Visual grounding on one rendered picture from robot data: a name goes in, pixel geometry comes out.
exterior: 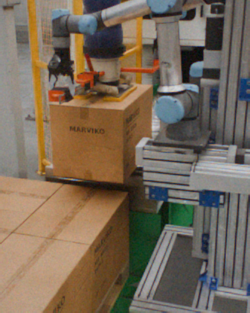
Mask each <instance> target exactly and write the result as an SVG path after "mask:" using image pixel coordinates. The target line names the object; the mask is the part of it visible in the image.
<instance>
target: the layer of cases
mask: <svg viewBox="0 0 250 313"><path fill-rule="evenodd" d="M128 255H129V192H119V191H113V190H108V189H96V188H90V187H85V186H73V185H67V184H65V185H64V184H62V183H50V182H43V181H38V180H26V179H20V178H15V177H3V176H0V313H95V312H96V311H97V309H99V307H100V304H101V303H102V301H103V298H104V297H105V296H106V293H107V292H108V290H109V288H110V287H111V285H112V283H113V281H114V279H115V277H116V276H117V274H118V272H119V270H120V269H121V267H122V265H123V263H124V262H125V260H126V258H127V257H128Z"/></svg>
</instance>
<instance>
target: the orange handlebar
mask: <svg viewBox="0 0 250 313"><path fill-rule="evenodd" d="M157 69H159V64H158V63H157V64H156V65H155V66H154V67H152V68H151V69H140V68H124V67H121V72H141V73H153V72H155V71H156V70H157ZM104 74H105V72H104V71H102V72H100V77H101V76H103V75H104ZM75 81H76V82H77V83H81V86H82V87H84V84H85V83H88V82H92V80H91V79H90V78H89V79H88V80H84V79H83V78H81V79H76V80H75ZM59 95H61V94H51V97H52V98H53V99H60V97H59Z"/></svg>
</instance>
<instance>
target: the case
mask: <svg viewBox="0 0 250 313"><path fill-rule="evenodd" d="M130 85H137V89H135V91H134V92H133V93H131V94H130V95H129V96H127V97H126V98H125V99H124V100H122V102H112V101H103V98H104V97H105V96H107V95H108V94H107V95H103V94H101V93H98V94H97V95H93V96H92V97H90V98H89V99H87V100H79V99H78V98H74V99H72V100H71V101H69V102H63V103H62V104H60V103H59V102H57V101H53V102H51V103H50V104H49V115H50V118H51V143H52V156H53V170H54V176H57V177H69V178H75V179H82V180H94V181H101V182H107V183H120V184H124V183H125V182H126V180H127V179H128V178H129V176H130V175H131V173H132V172H133V171H134V170H135V169H136V167H137V165H135V147H136V146H137V144H138V143H139V142H140V141H141V140H142V139H143V138H150V139H152V107H153V85H149V84H136V83H131V84H130Z"/></svg>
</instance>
